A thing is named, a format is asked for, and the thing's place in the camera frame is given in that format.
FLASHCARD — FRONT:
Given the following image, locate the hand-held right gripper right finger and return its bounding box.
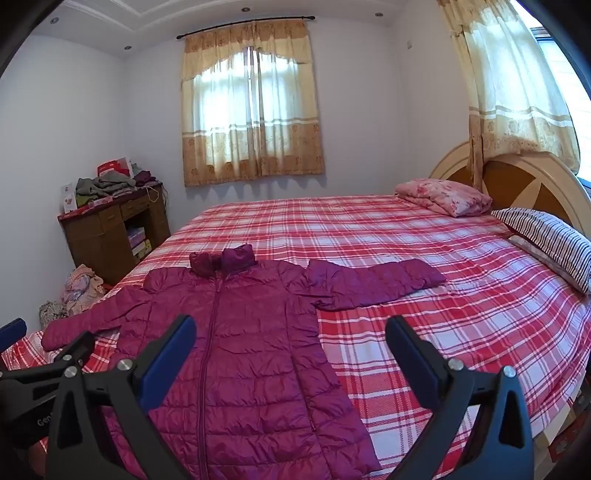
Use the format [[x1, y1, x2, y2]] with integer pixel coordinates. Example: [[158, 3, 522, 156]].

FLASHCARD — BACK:
[[385, 316, 535, 480]]

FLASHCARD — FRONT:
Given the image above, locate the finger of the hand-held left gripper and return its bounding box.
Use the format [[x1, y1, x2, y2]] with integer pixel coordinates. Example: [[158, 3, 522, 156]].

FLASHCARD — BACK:
[[52, 331, 96, 377], [0, 318, 28, 371]]

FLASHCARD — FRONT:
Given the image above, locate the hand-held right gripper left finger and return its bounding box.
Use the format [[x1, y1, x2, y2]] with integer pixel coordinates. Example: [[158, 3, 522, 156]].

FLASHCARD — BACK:
[[45, 315, 199, 480]]

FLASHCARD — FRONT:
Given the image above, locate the magenta puffer jacket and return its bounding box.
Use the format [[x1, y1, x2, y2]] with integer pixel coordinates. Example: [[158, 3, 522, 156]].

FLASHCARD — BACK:
[[41, 244, 448, 480]]

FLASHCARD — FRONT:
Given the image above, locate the pink floral clothes pile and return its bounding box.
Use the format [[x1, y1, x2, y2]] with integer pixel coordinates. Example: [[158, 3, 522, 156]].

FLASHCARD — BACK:
[[62, 264, 106, 317]]

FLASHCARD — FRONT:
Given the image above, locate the grey clothes pile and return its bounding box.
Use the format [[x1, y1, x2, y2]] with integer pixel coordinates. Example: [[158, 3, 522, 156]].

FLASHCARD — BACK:
[[75, 173, 137, 197]]

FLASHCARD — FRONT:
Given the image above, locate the grey floral cloth pile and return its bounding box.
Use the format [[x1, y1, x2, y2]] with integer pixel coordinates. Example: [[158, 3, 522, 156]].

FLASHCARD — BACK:
[[38, 300, 70, 331]]

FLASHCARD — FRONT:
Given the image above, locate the bed with red plaid sheet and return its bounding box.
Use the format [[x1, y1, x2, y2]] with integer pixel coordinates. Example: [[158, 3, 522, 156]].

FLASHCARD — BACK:
[[0, 194, 591, 480]]

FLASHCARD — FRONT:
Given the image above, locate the brown wooden desk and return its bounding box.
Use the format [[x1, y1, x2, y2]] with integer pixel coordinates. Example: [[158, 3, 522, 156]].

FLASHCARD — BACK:
[[58, 181, 171, 286]]

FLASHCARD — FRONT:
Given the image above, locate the stack of boxes in desk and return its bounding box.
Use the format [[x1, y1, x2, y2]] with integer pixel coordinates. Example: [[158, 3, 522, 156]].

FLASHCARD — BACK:
[[127, 226, 153, 259]]

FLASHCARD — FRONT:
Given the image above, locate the red flat box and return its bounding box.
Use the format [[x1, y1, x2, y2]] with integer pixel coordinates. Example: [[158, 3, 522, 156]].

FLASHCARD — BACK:
[[60, 196, 114, 218]]

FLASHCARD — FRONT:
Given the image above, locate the white printed box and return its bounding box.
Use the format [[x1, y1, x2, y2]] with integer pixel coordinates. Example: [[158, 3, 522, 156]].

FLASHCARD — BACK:
[[61, 182, 79, 214]]

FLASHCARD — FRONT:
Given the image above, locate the white floral pillow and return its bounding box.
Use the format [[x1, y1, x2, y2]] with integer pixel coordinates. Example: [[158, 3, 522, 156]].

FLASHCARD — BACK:
[[508, 235, 585, 291]]

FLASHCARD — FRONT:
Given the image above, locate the pink floral folded quilt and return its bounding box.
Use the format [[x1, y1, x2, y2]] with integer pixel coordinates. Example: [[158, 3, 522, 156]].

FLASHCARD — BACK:
[[394, 179, 494, 218]]

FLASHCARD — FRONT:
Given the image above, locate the red cardboard box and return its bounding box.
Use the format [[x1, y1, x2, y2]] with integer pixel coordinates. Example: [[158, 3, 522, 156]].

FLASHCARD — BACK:
[[549, 428, 588, 463]]

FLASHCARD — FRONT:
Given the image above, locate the red and white box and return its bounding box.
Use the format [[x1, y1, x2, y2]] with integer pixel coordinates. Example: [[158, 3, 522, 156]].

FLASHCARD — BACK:
[[97, 157, 135, 179]]

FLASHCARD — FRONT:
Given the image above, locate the striped pillow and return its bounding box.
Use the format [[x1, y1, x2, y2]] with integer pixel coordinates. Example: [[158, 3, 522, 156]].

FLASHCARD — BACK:
[[491, 207, 591, 294]]

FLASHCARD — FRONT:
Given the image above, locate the cream wooden headboard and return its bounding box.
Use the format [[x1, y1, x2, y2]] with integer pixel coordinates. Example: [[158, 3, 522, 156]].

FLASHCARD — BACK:
[[428, 141, 591, 241]]

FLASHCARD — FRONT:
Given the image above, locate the beige patterned window curtain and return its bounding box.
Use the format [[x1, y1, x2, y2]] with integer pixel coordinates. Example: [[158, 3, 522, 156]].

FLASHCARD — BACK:
[[179, 18, 325, 188]]

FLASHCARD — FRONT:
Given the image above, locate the long beige patterned curtain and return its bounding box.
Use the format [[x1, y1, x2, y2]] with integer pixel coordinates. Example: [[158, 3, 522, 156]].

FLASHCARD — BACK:
[[436, 0, 581, 192]]

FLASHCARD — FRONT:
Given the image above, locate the black curtain rod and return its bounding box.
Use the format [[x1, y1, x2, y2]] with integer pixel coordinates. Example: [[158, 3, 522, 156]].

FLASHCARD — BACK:
[[177, 16, 317, 40]]

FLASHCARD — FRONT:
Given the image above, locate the window frame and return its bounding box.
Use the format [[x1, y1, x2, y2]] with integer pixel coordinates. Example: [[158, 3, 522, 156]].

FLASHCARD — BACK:
[[530, 27, 583, 100]]

